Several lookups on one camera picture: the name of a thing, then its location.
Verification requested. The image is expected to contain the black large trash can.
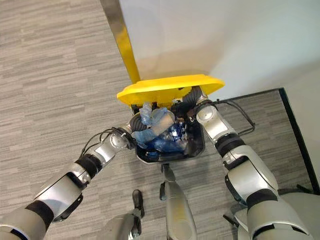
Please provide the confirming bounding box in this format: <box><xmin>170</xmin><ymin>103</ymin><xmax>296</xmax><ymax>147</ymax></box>
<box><xmin>131</xmin><ymin>99</ymin><xmax>207</xmax><ymax>165</ymax></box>

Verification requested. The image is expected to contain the black baseboard strip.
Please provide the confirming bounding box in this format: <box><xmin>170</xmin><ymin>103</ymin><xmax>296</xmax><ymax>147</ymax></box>
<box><xmin>216</xmin><ymin>87</ymin><xmax>320</xmax><ymax>196</ymax></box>

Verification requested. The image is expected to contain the plastic bottle with blue label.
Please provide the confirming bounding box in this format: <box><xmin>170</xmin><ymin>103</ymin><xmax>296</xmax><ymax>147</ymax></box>
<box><xmin>171</xmin><ymin>119</ymin><xmax>189</xmax><ymax>144</ymax></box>

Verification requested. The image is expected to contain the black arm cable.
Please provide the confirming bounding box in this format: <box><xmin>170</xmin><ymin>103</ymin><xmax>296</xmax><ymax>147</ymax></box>
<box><xmin>214</xmin><ymin>99</ymin><xmax>256</xmax><ymax>137</ymax></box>
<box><xmin>79</xmin><ymin>127</ymin><xmax>126</xmax><ymax>161</ymax></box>

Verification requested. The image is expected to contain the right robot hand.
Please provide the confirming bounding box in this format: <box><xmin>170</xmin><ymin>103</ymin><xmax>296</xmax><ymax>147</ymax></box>
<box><xmin>174</xmin><ymin>86</ymin><xmax>208</xmax><ymax>118</ymax></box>

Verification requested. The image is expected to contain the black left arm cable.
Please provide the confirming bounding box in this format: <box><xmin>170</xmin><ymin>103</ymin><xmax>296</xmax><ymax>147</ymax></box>
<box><xmin>79</xmin><ymin>127</ymin><xmax>126</xmax><ymax>161</ymax></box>

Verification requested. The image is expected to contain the yellow trash can lid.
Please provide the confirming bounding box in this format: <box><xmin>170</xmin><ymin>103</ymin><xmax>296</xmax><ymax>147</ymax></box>
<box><xmin>116</xmin><ymin>73</ymin><xmax>225</xmax><ymax>110</ymax></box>

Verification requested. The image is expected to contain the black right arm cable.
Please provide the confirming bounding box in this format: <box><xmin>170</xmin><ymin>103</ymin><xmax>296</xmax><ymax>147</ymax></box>
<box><xmin>214</xmin><ymin>99</ymin><xmax>256</xmax><ymax>137</ymax></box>

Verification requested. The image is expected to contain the yellow metal wall strip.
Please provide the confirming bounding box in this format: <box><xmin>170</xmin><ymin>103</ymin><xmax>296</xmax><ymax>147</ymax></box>
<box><xmin>99</xmin><ymin>0</ymin><xmax>142</xmax><ymax>85</ymax></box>

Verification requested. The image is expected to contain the blue translucent garbage bag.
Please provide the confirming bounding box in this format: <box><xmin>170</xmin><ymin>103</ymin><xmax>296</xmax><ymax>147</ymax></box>
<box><xmin>131</xmin><ymin>101</ymin><xmax>191</xmax><ymax>155</ymax></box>

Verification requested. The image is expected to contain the silver left robot leg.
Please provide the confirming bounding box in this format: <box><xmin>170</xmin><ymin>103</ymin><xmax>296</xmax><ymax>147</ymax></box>
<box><xmin>96</xmin><ymin>189</ymin><xmax>146</xmax><ymax>240</ymax></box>

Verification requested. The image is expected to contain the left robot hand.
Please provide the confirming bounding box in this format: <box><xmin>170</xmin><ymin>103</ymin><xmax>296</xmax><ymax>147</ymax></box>
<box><xmin>128</xmin><ymin>112</ymin><xmax>152</xmax><ymax>133</ymax></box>

